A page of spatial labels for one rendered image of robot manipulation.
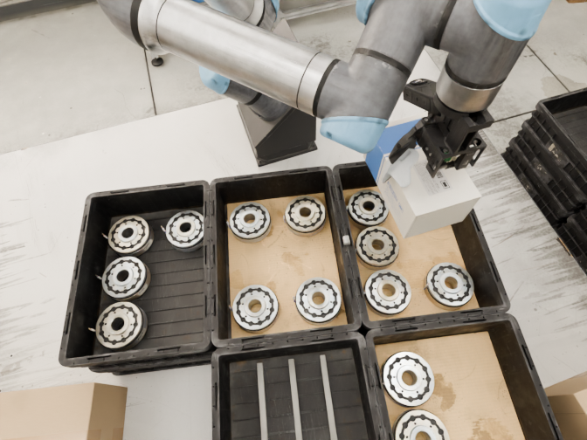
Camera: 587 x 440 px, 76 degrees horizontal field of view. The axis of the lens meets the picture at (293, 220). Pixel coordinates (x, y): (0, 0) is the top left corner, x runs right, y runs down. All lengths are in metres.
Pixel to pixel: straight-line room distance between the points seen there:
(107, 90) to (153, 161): 1.50
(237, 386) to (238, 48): 0.65
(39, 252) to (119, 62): 1.87
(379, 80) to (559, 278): 0.89
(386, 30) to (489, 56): 0.11
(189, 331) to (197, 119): 0.77
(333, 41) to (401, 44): 2.33
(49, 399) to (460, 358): 0.86
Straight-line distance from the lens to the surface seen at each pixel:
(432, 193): 0.67
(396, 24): 0.48
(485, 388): 0.93
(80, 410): 0.94
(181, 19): 0.57
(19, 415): 1.01
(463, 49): 0.49
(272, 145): 1.16
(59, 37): 3.39
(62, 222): 1.34
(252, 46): 0.51
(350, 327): 0.77
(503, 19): 0.47
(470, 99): 0.53
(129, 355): 0.84
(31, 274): 1.31
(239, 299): 0.87
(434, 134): 0.60
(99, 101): 2.74
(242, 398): 0.87
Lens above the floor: 1.68
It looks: 62 degrees down
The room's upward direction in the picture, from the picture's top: 5 degrees counter-clockwise
